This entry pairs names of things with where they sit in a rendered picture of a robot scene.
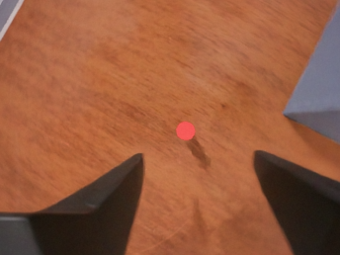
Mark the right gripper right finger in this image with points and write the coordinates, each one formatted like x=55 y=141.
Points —
x=304 y=205

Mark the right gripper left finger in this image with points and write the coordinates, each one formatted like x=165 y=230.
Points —
x=98 y=220

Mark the dark grey open box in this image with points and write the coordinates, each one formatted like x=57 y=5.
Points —
x=316 y=102

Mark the red peg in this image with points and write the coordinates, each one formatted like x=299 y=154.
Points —
x=186 y=131

